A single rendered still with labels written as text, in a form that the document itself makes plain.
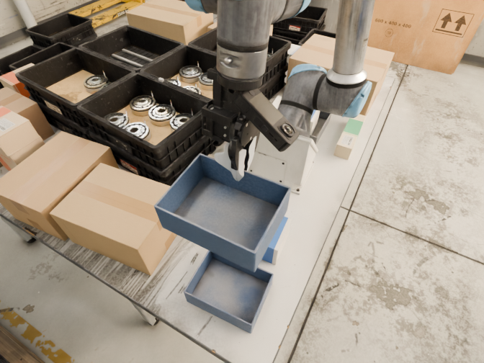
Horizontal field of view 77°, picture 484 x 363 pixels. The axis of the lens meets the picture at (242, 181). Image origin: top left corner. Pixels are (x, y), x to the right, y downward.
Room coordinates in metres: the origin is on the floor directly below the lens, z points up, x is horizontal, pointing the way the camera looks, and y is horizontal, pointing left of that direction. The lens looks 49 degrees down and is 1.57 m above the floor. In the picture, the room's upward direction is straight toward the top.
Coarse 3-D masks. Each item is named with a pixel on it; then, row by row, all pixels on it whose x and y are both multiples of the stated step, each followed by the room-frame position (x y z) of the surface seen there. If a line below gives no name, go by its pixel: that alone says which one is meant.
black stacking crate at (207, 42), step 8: (216, 32) 1.58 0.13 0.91; (200, 40) 1.47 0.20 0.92; (208, 40) 1.52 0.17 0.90; (216, 40) 1.57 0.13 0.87; (272, 40) 1.48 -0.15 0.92; (208, 48) 1.52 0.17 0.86; (216, 48) 1.57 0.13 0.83; (280, 56) 1.37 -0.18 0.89; (272, 64) 1.31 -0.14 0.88; (280, 64) 1.37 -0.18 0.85; (272, 72) 1.31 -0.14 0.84; (264, 80) 1.25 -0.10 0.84
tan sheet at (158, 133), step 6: (126, 108) 1.05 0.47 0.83; (132, 114) 1.01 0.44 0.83; (132, 120) 0.97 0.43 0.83; (138, 120) 0.97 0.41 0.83; (150, 126) 0.93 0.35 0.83; (156, 126) 0.93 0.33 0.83; (162, 126) 0.93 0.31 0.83; (168, 126) 0.93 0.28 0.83; (156, 132) 0.90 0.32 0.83; (162, 132) 0.90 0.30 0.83; (168, 132) 0.90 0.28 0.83; (156, 138) 0.86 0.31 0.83; (162, 138) 0.86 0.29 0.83; (156, 144) 0.83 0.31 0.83
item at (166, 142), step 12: (120, 84) 1.07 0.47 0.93; (168, 84) 1.06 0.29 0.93; (96, 96) 0.98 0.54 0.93; (192, 96) 0.98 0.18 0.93; (96, 120) 0.85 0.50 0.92; (192, 120) 0.84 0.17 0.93; (120, 132) 0.78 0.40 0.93; (180, 132) 0.78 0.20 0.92; (144, 144) 0.72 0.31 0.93; (168, 144) 0.73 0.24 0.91
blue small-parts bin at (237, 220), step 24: (192, 168) 0.42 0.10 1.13; (216, 168) 0.43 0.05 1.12; (168, 192) 0.35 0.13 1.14; (192, 192) 0.40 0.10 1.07; (216, 192) 0.40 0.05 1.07; (240, 192) 0.40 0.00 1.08; (264, 192) 0.38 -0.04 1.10; (288, 192) 0.35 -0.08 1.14; (168, 216) 0.31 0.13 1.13; (192, 216) 0.34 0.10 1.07; (216, 216) 0.34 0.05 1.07; (240, 216) 0.34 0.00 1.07; (264, 216) 0.34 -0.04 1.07; (192, 240) 0.29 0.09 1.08; (216, 240) 0.26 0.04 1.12; (240, 240) 0.29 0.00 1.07; (264, 240) 0.26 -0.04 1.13; (240, 264) 0.24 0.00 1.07
